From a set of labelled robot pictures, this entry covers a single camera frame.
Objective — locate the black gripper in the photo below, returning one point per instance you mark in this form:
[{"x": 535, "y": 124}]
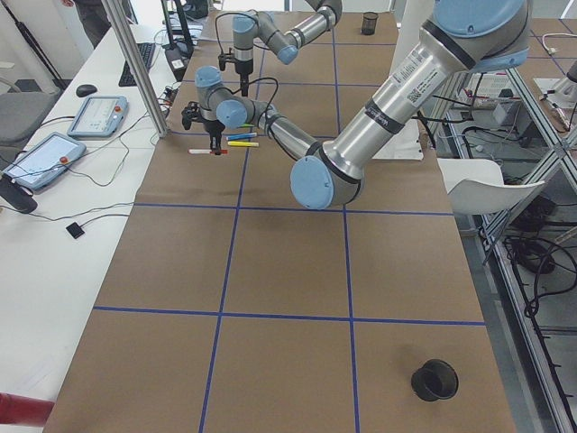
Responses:
[
  {"x": 243, "y": 69},
  {"x": 213, "y": 128}
]

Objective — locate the red marker pen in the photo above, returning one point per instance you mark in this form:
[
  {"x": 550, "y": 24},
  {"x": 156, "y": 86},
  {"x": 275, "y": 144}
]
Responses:
[{"x": 207, "y": 152}]

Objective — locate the blue marker pen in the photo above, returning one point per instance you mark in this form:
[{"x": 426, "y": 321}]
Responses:
[{"x": 242, "y": 136}]

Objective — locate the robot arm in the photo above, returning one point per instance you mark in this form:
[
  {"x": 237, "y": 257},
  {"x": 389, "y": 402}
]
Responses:
[
  {"x": 253, "y": 25},
  {"x": 458, "y": 36}
]

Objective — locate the yellow highlighter pen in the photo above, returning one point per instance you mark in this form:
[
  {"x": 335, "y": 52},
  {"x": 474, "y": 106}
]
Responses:
[{"x": 243, "y": 144}]

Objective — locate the teach pendant far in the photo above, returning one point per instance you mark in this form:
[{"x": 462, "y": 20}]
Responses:
[{"x": 98, "y": 117}]

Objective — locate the teach pendant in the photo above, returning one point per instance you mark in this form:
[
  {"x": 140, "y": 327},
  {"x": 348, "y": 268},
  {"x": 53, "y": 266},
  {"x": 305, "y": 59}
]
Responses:
[
  {"x": 98, "y": 117},
  {"x": 43, "y": 163}
]

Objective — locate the black mesh pen cup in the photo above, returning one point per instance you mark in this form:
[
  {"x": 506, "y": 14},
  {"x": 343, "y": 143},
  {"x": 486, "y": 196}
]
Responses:
[{"x": 369, "y": 22}]

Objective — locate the black computer mouse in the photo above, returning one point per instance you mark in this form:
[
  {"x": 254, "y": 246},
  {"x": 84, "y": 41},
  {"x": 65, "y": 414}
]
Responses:
[{"x": 85, "y": 90}]

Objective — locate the teach pendant near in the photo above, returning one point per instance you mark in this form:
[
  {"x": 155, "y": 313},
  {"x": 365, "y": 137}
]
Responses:
[{"x": 43, "y": 163}]

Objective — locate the small black square device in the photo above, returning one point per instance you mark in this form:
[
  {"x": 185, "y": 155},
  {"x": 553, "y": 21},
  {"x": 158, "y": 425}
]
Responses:
[{"x": 75, "y": 230}]

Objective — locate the white plastic chair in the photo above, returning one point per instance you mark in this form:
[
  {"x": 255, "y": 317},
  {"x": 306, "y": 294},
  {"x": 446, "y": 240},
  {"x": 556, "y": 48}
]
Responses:
[{"x": 477, "y": 186}]

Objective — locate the black round cup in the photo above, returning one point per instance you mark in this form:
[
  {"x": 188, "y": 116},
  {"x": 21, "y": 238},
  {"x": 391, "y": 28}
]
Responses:
[{"x": 435, "y": 380}]

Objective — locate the red cylinder object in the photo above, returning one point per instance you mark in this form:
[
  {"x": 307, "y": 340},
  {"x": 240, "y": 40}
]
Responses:
[{"x": 23, "y": 411}]

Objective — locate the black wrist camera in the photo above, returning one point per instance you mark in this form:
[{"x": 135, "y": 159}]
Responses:
[
  {"x": 225, "y": 58},
  {"x": 190, "y": 114}
]

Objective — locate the aluminium frame post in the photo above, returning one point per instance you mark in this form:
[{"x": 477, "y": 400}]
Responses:
[{"x": 128, "y": 45}]

